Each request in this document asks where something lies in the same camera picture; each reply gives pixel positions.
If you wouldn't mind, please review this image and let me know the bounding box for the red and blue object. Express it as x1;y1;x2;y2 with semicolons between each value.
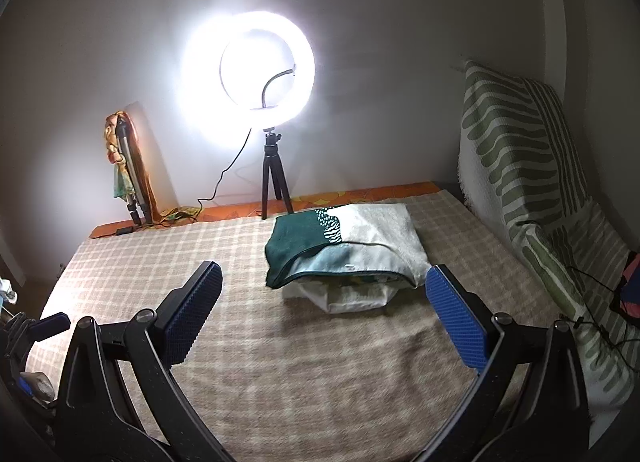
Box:
611;251;640;320

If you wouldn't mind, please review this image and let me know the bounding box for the black ring light tripod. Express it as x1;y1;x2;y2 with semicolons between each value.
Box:
259;127;297;221

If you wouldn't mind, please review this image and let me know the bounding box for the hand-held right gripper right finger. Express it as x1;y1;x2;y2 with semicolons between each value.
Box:
415;264;593;462

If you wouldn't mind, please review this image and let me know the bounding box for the thin black ring light cable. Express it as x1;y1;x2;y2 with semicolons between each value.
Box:
114;127;252;238

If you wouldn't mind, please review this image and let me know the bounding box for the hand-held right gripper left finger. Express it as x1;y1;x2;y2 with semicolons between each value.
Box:
52;261;236;462

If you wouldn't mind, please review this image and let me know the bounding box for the folded silver tripod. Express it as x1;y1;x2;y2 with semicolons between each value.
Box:
116;121;155;227

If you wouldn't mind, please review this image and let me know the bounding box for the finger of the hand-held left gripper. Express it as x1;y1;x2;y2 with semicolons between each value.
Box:
31;311;72;343

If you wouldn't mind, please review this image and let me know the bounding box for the beige checked blanket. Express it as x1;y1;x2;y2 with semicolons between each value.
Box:
24;189;578;462

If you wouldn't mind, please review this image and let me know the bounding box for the orange patterned sheet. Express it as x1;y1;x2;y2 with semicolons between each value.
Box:
90;181;447;239

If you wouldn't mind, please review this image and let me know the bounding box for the person's left hand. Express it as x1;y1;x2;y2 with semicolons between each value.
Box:
25;371;55;402

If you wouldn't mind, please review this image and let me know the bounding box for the green striped white cushion cover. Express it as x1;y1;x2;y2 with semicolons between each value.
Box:
457;59;640;435

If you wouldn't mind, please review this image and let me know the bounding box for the white green floral printed garment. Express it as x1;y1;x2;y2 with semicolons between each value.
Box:
263;202;432;315

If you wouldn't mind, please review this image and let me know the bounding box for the orange green scarf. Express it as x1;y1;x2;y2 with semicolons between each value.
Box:
104;111;201;229

